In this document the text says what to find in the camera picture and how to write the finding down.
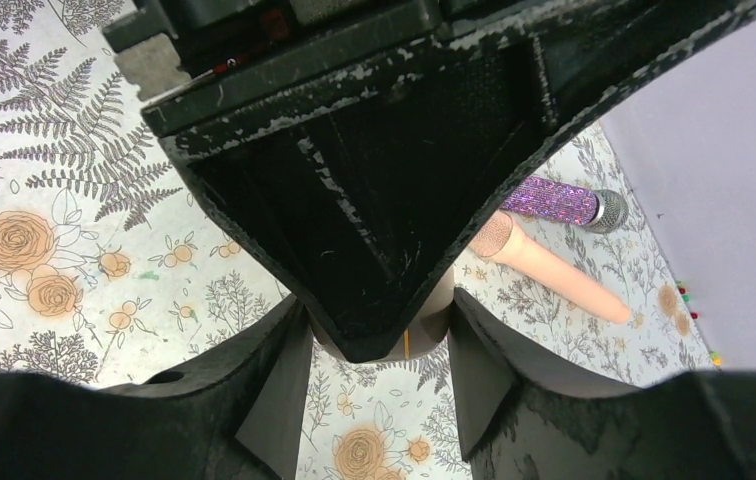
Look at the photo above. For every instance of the purple glitter microphone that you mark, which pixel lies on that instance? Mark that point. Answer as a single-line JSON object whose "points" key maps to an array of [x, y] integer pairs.
{"points": [[598, 211]]}

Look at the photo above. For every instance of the beige charging case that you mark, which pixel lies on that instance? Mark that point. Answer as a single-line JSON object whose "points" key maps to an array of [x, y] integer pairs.
{"points": [[363, 318]]}

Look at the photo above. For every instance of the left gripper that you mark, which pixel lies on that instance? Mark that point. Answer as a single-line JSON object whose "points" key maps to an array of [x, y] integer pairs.
{"points": [[163, 45]]}

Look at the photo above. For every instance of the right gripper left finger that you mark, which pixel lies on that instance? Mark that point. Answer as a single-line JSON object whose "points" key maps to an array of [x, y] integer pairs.
{"points": [[233, 412]]}

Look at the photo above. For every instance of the floral table mat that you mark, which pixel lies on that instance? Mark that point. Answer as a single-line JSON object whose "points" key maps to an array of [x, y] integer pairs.
{"points": [[109, 271]]}

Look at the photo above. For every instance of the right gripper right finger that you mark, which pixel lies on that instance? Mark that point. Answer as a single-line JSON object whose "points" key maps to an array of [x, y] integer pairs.
{"points": [[524, 412]]}

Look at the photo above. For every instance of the pink microphone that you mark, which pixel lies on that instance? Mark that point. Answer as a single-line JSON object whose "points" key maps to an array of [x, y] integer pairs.
{"points": [[503, 241]]}

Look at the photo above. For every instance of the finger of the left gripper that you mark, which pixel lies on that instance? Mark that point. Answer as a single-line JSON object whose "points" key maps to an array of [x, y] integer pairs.
{"points": [[378, 147]]}

